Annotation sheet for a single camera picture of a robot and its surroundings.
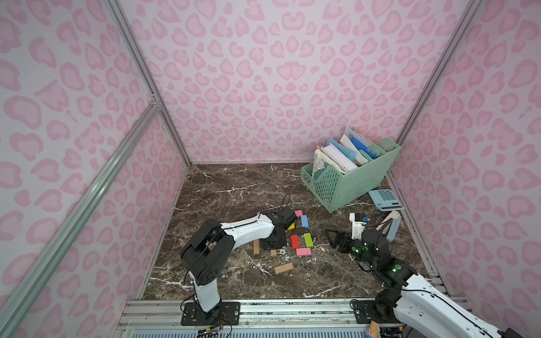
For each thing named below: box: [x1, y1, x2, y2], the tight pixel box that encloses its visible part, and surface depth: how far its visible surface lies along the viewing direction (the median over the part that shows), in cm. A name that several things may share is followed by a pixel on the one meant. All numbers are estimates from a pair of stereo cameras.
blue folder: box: [350, 136, 377, 160], surface depth 97 cm
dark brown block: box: [293, 227, 306, 236], surface depth 96 cm
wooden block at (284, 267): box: [274, 262, 294, 274], surface depth 84 cm
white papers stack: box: [311, 142, 359, 177], surface depth 88 cm
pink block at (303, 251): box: [295, 247, 312, 257], surface depth 88 cm
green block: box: [303, 232, 315, 248], surface depth 92 cm
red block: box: [290, 234, 301, 250], surface depth 92 cm
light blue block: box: [300, 214, 310, 229], surface depth 97 cm
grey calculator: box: [368, 189, 406, 212], surface depth 103 cm
